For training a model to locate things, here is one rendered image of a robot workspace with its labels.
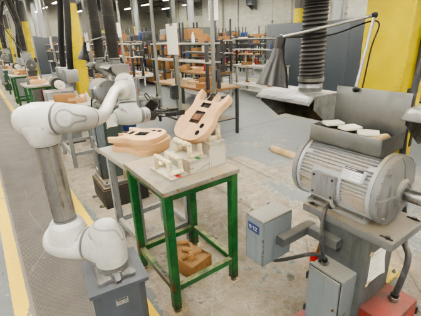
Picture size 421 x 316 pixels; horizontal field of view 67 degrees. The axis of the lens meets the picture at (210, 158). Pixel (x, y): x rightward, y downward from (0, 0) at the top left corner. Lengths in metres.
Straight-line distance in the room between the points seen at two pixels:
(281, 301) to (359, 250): 1.29
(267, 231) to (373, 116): 0.57
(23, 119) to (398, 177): 1.39
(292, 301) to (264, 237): 1.33
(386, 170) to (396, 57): 1.11
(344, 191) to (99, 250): 1.08
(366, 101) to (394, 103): 0.10
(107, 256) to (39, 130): 0.63
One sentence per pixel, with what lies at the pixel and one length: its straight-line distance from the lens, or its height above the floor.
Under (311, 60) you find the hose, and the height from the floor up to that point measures 1.66.
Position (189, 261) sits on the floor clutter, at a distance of 2.63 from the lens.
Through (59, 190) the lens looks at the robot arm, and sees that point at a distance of 1.56.
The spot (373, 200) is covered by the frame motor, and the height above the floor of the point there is 1.25.
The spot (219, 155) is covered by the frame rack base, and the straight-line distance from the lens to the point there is 2.18.
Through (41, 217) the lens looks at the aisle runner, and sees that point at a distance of 3.95.
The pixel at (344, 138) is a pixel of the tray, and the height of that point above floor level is 1.41.
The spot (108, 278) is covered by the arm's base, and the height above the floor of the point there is 0.72.
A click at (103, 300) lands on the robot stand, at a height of 0.65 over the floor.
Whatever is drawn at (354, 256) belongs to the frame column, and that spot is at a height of 0.99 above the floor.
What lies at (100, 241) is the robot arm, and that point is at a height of 0.92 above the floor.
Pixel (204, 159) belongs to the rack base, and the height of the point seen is 1.01.
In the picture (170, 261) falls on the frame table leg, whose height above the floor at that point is 0.45.
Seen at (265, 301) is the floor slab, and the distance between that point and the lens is 2.50.
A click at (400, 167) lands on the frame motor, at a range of 1.20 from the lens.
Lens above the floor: 1.77
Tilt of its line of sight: 21 degrees down
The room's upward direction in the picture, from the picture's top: 2 degrees counter-clockwise
